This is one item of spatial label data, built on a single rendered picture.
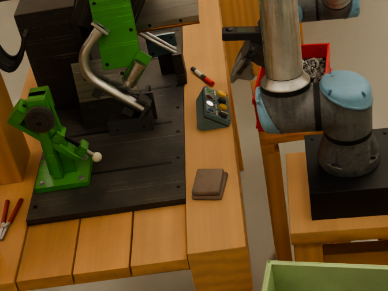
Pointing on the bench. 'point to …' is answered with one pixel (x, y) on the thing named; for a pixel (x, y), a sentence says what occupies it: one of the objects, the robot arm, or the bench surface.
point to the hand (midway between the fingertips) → (231, 78)
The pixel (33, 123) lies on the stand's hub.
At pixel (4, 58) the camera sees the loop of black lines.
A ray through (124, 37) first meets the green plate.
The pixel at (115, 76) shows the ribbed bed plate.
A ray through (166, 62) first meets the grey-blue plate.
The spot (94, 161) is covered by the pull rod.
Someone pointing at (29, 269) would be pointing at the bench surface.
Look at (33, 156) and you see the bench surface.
